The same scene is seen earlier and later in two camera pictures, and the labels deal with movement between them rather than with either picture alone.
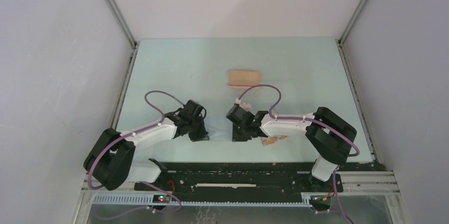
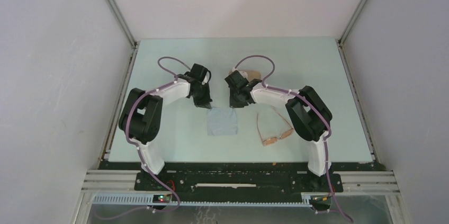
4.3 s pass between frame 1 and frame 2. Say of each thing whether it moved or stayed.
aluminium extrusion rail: stayed
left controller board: stayed
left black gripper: moved
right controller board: stayed
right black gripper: moved
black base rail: stayed
